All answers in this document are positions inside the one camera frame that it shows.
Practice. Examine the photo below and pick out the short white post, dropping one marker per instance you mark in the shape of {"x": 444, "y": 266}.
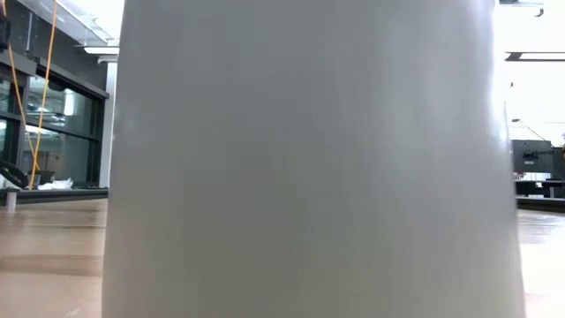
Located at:
{"x": 11, "y": 199}

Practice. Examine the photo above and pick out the black robot workstation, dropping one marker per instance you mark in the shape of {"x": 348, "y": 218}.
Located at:
{"x": 529, "y": 156}

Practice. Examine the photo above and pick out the white crumpled sheet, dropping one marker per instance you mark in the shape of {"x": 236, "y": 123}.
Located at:
{"x": 57, "y": 184}

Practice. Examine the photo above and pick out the white ceiling light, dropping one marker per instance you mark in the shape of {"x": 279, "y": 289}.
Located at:
{"x": 101, "y": 50}

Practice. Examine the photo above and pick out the white plant pot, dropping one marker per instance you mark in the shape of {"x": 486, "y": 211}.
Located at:
{"x": 309, "y": 176}

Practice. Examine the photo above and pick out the black framed glass window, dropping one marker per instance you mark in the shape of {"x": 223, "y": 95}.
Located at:
{"x": 66, "y": 110}

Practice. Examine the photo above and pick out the black ceiling track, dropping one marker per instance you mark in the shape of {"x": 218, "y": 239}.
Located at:
{"x": 511, "y": 56}

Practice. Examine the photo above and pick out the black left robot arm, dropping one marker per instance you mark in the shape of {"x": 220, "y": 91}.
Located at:
{"x": 3, "y": 31}

